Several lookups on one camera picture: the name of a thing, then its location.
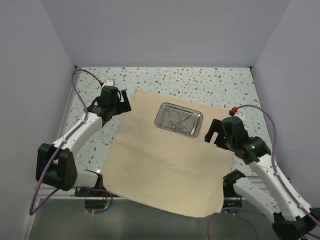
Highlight steel instrument tray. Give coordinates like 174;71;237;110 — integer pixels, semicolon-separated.
154;102;203;138

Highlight beige cloth wrap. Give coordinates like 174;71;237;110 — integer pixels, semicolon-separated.
100;89;233;218

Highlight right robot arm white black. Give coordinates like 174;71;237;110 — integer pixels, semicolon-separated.
204;116;320;240

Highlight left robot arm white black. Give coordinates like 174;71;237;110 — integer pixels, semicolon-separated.
35;85;131;197

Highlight steel surgical scissors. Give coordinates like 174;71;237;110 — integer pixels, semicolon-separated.
167;115;190;133

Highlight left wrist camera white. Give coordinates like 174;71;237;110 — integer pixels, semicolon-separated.
101;78;116;88

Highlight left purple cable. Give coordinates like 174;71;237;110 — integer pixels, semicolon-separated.
29;69;114;216

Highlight purple cable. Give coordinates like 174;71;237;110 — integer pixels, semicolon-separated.
29;69;114;216
206;104;320;240

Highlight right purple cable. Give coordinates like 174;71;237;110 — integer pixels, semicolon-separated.
206;104;320;240

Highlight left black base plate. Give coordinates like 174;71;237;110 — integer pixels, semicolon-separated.
74;187;110;198

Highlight aluminium front rail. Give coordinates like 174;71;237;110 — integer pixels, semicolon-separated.
36;171;104;200

